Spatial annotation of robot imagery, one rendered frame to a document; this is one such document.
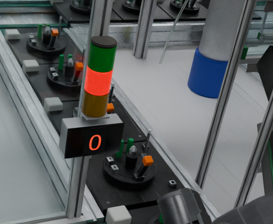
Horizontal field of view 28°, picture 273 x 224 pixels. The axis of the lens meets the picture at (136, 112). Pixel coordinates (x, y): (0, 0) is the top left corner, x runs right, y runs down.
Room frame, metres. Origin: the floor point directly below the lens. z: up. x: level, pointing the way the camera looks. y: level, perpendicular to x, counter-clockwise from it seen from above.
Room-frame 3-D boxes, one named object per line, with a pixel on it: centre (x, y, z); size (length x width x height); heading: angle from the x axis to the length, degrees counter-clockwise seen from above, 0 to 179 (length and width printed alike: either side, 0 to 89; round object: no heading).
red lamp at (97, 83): (0.95, 0.08, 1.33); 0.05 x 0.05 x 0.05
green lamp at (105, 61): (0.95, 0.08, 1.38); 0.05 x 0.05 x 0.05
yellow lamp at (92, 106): (0.95, 0.08, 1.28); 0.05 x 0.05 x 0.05
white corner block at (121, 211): (0.98, -0.01, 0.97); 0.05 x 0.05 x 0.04; 30
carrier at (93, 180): (1.17, -0.01, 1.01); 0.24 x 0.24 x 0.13; 30
